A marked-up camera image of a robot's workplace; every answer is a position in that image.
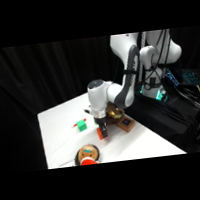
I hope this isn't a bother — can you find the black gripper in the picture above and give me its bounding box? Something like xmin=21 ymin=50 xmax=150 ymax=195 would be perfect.
xmin=93 ymin=112 xmax=111 ymax=141

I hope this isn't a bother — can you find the bright green cube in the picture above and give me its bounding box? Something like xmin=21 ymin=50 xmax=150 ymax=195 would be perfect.
xmin=75 ymin=119 xmax=89 ymax=133

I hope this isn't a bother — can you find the brown plush toy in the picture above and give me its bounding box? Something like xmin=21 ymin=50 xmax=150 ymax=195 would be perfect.
xmin=104 ymin=107 xmax=128 ymax=128

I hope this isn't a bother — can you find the wooden box with blue square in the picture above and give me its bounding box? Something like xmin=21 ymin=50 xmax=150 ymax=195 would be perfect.
xmin=116 ymin=114 xmax=138 ymax=134

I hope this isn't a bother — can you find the red marker pen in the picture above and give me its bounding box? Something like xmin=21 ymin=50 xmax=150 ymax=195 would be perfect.
xmin=70 ymin=118 xmax=89 ymax=129

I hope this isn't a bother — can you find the black cloth-covered stand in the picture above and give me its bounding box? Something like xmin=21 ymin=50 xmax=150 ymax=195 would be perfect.
xmin=119 ymin=75 xmax=200 ymax=160

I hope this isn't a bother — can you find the black curtain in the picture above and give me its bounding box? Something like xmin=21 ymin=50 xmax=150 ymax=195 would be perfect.
xmin=0 ymin=25 xmax=200 ymax=176

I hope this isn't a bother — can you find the blue backlit keyboard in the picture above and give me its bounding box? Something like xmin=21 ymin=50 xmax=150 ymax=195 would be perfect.
xmin=180 ymin=65 xmax=200 ymax=87

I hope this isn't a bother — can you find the gold wrist camera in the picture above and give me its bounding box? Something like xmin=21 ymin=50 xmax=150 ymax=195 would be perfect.
xmin=107 ymin=103 xmax=123 ymax=120

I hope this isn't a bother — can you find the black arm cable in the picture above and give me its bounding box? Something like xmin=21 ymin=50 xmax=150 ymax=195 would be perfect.
xmin=131 ymin=29 xmax=175 ymax=92

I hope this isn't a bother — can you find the blue lit cable bundle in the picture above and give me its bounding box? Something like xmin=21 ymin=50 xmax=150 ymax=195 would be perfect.
xmin=162 ymin=66 xmax=181 ymax=89

